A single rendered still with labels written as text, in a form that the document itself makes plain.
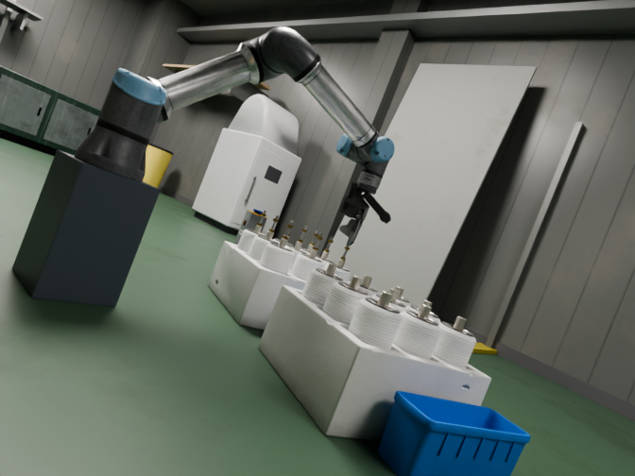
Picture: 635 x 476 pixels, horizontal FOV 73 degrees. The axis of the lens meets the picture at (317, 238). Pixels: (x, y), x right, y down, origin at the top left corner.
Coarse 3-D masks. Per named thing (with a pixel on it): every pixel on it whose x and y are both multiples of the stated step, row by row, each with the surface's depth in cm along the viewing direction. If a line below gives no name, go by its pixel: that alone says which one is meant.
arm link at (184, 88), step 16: (240, 48) 119; (256, 48) 118; (208, 64) 115; (224, 64) 116; (240, 64) 118; (256, 64) 118; (160, 80) 112; (176, 80) 112; (192, 80) 113; (208, 80) 115; (224, 80) 117; (240, 80) 120; (256, 80) 122; (176, 96) 112; (192, 96) 115; (208, 96) 119
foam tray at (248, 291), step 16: (224, 256) 154; (240, 256) 141; (224, 272) 149; (240, 272) 137; (256, 272) 127; (272, 272) 128; (288, 272) 141; (224, 288) 144; (240, 288) 133; (256, 288) 127; (272, 288) 129; (224, 304) 140; (240, 304) 129; (256, 304) 128; (272, 304) 130; (240, 320) 126; (256, 320) 129
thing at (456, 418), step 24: (408, 408) 77; (432, 408) 86; (456, 408) 90; (480, 408) 93; (384, 432) 81; (408, 432) 76; (432, 432) 73; (456, 432) 75; (480, 432) 78; (504, 432) 82; (384, 456) 79; (408, 456) 74; (432, 456) 74; (456, 456) 77; (480, 456) 80; (504, 456) 84
